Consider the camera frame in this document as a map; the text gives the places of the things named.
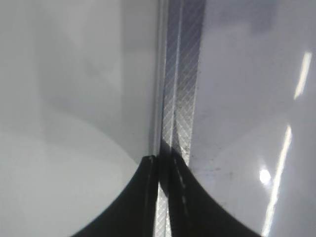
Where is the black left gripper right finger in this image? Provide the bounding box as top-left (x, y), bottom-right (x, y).
top-left (159, 145), bottom-right (258, 237)

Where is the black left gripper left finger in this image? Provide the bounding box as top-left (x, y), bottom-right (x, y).
top-left (74, 156), bottom-right (158, 237)

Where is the white board with aluminium frame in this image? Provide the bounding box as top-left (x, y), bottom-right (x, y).
top-left (156, 0), bottom-right (316, 237)

